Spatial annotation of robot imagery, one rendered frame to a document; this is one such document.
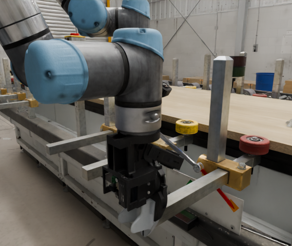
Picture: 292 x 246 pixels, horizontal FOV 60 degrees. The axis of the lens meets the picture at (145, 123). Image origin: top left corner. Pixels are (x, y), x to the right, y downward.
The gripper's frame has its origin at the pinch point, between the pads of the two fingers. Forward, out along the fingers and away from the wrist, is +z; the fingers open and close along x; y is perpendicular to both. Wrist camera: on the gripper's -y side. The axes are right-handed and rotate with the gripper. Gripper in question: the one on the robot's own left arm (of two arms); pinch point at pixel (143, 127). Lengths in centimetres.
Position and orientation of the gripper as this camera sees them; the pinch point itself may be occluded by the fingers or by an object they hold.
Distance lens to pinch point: 75.9
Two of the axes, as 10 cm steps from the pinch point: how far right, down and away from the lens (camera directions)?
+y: -8.8, -1.3, 4.5
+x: -4.7, 2.3, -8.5
